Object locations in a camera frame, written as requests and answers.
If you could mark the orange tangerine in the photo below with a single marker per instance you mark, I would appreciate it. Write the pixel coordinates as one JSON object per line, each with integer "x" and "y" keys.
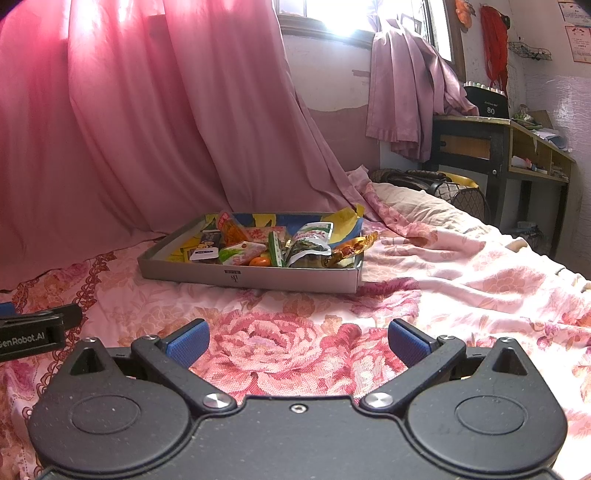
{"x": 260, "y": 261}

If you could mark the white green snack packet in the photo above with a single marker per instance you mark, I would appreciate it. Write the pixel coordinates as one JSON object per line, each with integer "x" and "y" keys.
{"x": 240, "y": 253}

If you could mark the red hanging ornament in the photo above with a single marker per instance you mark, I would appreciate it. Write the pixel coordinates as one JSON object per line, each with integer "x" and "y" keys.
{"x": 494, "y": 46}

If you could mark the brown woven bag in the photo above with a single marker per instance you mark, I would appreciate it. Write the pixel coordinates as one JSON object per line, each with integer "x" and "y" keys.
{"x": 401, "y": 177}

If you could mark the black box on desk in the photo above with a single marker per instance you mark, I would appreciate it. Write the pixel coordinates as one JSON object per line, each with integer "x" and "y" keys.
{"x": 487, "y": 101}

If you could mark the black wooden desk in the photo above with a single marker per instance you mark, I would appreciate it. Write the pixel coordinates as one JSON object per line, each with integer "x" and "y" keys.
{"x": 494, "y": 147}

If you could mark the papers on desk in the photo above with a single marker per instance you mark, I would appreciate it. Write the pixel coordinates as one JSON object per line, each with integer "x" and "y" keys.
{"x": 540, "y": 127}

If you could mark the pink floral bedsheet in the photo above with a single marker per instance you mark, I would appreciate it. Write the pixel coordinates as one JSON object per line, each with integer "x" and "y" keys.
{"x": 323, "y": 337}

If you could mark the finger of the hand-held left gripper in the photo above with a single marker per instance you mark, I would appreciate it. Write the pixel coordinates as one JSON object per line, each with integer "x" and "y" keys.
{"x": 4, "y": 308}
{"x": 60, "y": 316}

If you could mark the gold foil snack packet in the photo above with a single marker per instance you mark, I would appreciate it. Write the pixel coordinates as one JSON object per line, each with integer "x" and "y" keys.
{"x": 351, "y": 249}

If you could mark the white wall poster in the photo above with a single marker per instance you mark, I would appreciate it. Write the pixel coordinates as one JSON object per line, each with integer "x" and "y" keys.
{"x": 575, "y": 10}

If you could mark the beige pillow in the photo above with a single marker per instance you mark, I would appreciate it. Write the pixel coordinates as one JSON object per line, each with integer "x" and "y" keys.
{"x": 415, "y": 201}

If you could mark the dark green snack packet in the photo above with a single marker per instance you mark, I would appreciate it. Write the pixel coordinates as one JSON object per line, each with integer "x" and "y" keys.
{"x": 307, "y": 242}

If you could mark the white red patterned snack packet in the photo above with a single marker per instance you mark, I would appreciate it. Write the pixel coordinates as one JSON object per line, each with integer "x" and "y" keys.
{"x": 265, "y": 234}

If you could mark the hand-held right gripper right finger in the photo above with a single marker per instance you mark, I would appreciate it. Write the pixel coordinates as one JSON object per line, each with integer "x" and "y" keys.
{"x": 408, "y": 344}

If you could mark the pink curtain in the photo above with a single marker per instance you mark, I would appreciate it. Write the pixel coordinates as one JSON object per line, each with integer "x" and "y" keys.
{"x": 138, "y": 129}

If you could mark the yellow plastic bag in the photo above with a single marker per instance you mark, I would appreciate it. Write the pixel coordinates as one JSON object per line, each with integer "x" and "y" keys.
{"x": 461, "y": 177}

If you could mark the pink framed wall poster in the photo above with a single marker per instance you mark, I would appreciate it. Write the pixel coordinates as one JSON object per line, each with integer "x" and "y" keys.
{"x": 579, "y": 44}

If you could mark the grey cardboard box colourful inside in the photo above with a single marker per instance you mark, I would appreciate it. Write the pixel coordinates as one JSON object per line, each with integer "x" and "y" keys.
{"x": 258, "y": 277}

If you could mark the window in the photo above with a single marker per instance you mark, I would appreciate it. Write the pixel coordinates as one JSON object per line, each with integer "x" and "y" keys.
{"x": 351, "y": 18}

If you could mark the green sausage stick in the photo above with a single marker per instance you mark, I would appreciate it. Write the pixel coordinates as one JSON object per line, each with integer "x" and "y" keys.
{"x": 275, "y": 247}

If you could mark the orange hanging ornament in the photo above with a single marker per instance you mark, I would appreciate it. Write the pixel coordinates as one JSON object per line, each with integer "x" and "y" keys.
{"x": 464, "y": 14}

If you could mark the mauve tied curtain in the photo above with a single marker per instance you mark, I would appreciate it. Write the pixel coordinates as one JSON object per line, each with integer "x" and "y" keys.
{"x": 411, "y": 92}

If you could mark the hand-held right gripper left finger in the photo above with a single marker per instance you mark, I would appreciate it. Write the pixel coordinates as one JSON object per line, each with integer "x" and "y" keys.
{"x": 189, "y": 344}

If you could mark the orange snack packet red label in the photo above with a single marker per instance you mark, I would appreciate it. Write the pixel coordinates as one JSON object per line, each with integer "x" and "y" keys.
{"x": 231, "y": 228}

